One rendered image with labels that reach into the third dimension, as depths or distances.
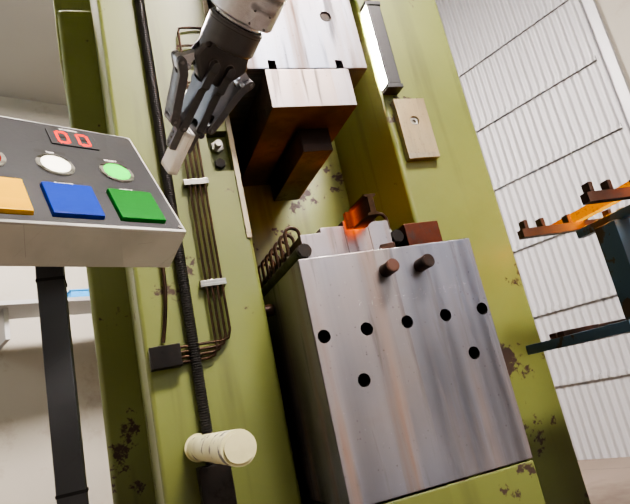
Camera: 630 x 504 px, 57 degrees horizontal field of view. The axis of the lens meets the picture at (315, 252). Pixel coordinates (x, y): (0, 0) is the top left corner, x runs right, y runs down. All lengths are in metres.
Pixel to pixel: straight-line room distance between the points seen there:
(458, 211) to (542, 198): 2.53
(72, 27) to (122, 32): 0.57
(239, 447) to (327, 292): 0.42
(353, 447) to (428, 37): 1.15
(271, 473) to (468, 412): 0.40
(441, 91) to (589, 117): 2.36
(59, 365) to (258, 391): 0.43
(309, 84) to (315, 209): 0.51
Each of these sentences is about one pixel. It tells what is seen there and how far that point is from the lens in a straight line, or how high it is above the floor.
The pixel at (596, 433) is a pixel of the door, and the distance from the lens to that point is 4.02.
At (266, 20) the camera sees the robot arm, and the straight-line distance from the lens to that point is 0.80.
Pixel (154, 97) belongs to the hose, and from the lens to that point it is 1.39.
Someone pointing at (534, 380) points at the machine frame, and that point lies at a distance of 1.51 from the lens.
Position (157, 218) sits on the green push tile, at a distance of 0.95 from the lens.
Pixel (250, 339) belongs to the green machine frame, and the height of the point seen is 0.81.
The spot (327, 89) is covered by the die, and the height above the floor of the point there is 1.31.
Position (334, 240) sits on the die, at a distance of 1.19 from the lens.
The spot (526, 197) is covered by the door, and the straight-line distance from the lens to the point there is 4.09.
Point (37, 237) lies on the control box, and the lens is 0.88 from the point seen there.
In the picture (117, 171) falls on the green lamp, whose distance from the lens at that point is 1.04.
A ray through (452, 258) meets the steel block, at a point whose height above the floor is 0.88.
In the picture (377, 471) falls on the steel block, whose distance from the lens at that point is 1.08.
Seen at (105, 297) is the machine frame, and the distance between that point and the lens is 1.68.
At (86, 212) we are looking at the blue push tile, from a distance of 0.90.
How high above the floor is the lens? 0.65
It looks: 15 degrees up
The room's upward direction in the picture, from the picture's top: 12 degrees counter-clockwise
